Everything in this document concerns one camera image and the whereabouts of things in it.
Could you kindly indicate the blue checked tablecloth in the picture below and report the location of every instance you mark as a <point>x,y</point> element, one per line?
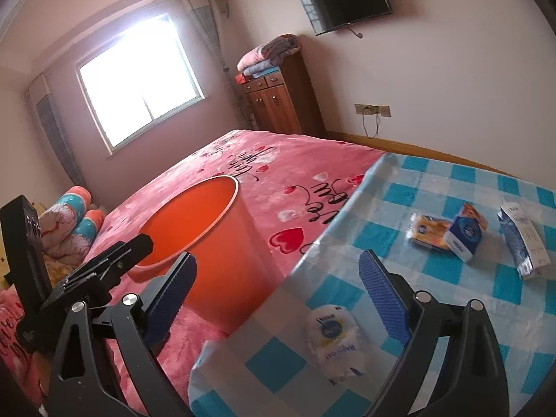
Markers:
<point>391,208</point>

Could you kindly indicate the pink and teal rolled pillow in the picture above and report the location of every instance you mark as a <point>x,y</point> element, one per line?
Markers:
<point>93,221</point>
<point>65,213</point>

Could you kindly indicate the white and blue milk carton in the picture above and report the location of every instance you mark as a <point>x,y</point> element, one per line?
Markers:
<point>527,243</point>

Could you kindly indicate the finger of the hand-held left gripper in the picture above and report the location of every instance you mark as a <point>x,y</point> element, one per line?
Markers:
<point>134,245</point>
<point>100,276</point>

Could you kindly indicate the grey patterned curtain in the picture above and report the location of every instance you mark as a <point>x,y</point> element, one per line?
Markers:
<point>204,17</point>
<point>52,130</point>

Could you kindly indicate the folded floral blanket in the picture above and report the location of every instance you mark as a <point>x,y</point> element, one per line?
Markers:
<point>278,47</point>

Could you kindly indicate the black wall television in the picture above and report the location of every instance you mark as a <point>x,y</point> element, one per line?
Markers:
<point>347,0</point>

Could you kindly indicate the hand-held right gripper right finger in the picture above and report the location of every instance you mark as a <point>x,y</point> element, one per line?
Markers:
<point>382,295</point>

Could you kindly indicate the white Magicday pouch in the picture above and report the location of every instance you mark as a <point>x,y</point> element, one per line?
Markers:
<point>332,343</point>

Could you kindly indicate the red box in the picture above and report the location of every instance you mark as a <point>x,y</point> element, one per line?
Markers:
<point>240,79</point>

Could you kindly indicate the folded blue blanket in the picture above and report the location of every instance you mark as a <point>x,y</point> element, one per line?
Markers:
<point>260,71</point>

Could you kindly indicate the beige wall socket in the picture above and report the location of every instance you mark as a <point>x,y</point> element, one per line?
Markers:
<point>384,111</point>
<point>365,108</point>

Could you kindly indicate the orange plastic bin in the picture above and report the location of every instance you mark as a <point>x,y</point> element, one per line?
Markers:
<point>226,247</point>

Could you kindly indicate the small blue and orange carton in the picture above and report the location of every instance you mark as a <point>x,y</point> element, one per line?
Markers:
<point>467,234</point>

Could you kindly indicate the yellow printed cloth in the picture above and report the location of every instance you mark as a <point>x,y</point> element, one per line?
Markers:
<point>54,269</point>

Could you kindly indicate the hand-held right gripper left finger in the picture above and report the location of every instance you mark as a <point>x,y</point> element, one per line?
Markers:
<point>171,295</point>

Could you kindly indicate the yellow snack packet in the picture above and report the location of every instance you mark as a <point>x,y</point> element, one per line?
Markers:
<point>428,230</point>

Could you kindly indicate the brown wooden cabinet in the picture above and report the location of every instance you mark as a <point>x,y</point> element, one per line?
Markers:
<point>282,100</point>

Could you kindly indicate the pink heart printed bedspread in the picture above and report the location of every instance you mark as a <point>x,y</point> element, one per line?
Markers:
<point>260,173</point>

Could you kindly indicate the window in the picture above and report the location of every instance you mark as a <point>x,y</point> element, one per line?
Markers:
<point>139,78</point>

